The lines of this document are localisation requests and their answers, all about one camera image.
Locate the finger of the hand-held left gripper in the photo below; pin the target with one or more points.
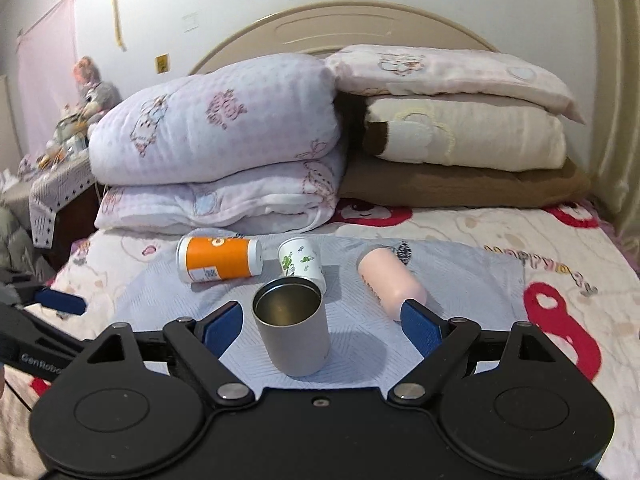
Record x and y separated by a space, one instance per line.
61 302

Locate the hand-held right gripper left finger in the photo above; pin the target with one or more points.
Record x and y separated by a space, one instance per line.
223 327

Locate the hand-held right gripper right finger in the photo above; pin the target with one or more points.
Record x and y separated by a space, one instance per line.
417 324

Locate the pink curtain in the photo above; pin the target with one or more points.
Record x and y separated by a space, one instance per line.
47 70

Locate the pink plastic bottle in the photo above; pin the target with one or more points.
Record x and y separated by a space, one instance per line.
387 276

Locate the cream brown pillow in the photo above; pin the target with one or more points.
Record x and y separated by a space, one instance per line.
480 135

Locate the grey metal cup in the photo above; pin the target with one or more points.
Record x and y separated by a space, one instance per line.
292 342

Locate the beige headboard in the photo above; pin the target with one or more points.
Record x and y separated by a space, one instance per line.
300 30

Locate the beige curtain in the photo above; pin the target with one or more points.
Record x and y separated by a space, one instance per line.
617 110

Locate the grey padded garment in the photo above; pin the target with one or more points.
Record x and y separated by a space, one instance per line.
20 245

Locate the orange and white can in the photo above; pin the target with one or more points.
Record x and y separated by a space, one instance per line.
220 259

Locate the yellow wall strip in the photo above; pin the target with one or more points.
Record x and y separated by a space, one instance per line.
119 10

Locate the grey star-edged cloth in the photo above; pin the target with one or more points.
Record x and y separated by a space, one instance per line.
55 185

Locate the dark wooden nightstand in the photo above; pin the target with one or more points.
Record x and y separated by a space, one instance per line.
75 230

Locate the yellow wall sticker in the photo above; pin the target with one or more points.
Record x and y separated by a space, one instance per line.
162 63

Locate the brown folded blanket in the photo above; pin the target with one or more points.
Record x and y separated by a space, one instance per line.
450 182

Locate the grey-blue patterned mat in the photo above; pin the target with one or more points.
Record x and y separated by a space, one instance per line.
160 295

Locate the pink printed pillow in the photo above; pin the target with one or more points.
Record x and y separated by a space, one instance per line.
450 72

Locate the folded pink white quilt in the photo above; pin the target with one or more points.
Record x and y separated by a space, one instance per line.
215 125

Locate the doll with orange hair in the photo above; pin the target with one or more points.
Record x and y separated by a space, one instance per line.
95 85

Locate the white floral paper cup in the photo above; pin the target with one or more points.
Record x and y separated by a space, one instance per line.
300 260

